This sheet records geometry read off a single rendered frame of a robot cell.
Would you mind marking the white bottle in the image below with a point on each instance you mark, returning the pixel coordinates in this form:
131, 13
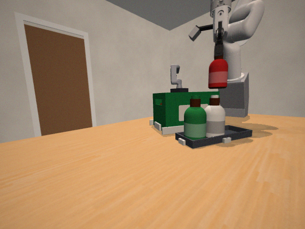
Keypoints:
215, 122

